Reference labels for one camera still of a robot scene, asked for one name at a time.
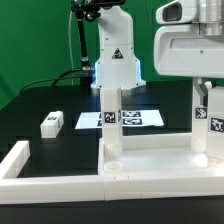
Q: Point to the white desk top tray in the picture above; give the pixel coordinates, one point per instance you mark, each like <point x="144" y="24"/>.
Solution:
<point x="155" y="153"/>

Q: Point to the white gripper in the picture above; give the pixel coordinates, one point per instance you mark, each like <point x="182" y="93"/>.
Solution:
<point x="180" y="50"/>

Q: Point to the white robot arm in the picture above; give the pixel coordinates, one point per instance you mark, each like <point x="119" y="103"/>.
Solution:
<point x="117" y="65"/>

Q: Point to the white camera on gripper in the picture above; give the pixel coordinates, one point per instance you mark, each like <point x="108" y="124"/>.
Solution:
<point x="178" y="12"/>

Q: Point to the marker sheet black white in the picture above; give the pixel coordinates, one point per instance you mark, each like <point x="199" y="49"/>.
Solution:
<point x="137" y="118"/>

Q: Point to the white U-shaped fence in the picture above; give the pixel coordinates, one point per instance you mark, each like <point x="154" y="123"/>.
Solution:
<point x="107" y="186"/>

